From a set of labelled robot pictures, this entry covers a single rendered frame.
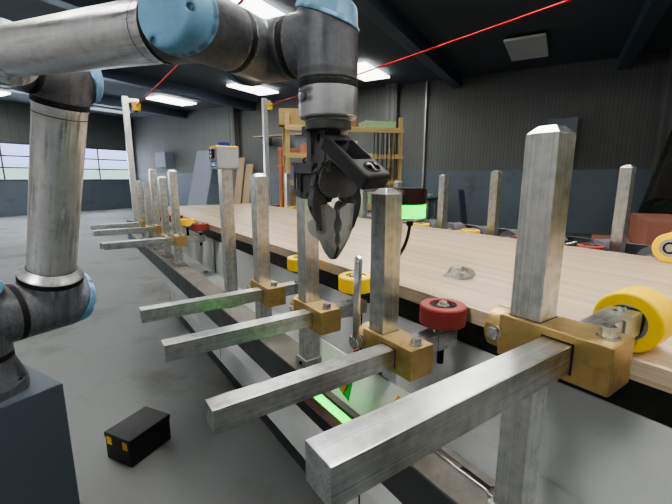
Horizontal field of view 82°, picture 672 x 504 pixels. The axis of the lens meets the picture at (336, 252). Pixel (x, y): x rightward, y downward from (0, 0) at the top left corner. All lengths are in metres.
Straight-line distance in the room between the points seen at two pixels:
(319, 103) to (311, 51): 0.07
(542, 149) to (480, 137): 9.15
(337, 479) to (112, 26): 0.61
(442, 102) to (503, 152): 1.82
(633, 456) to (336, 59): 0.70
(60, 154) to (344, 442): 0.98
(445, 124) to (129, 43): 9.33
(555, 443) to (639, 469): 0.12
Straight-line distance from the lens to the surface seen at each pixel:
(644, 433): 0.73
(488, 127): 9.60
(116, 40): 0.68
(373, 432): 0.28
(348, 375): 0.58
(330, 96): 0.59
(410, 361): 0.61
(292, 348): 1.01
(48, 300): 1.26
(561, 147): 0.46
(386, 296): 0.64
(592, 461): 0.78
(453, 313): 0.68
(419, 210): 0.64
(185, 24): 0.56
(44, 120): 1.12
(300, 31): 0.62
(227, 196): 1.28
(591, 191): 9.43
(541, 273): 0.46
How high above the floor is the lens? 1.12
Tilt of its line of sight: 11 degrees down
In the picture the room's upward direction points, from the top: straight up
